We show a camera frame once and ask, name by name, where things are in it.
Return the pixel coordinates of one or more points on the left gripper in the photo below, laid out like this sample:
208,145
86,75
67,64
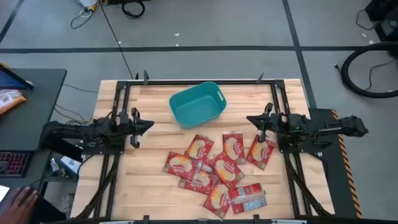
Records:
135,124

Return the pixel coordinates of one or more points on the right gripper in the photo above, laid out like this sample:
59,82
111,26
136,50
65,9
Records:
273,123

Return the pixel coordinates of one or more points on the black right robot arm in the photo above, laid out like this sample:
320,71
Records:
342,126

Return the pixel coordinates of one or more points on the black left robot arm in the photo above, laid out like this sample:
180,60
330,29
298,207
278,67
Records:
68,130

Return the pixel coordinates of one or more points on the teal plastic basket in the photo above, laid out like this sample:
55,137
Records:
196,109

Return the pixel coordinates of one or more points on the white box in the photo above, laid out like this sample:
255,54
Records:
71,164

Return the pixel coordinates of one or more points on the black platform with hazard stripes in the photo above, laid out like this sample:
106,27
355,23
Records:
335,174

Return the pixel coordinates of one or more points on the black desk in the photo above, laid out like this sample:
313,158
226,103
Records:
28,124

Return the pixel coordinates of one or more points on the black keyboard with red backlight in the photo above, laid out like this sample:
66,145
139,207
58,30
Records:
14,164

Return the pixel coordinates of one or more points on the orange snack bag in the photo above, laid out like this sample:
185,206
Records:
9,100

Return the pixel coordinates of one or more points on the computer monitor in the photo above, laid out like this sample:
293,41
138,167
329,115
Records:
11,80

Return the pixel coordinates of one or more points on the person's hand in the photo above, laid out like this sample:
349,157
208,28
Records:
18,205

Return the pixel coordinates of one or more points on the white paper sheet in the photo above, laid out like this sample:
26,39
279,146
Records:
2,192

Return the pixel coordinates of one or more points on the black equipment case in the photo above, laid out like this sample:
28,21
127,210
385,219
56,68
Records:
387,21

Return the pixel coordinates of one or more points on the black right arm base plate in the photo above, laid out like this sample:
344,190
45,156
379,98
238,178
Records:
289,146

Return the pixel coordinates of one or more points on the black frame clamp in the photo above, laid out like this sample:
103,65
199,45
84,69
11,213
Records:
145,218
256,218
145,77
260,78

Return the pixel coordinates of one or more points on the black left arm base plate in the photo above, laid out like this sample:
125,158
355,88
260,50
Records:
102,152

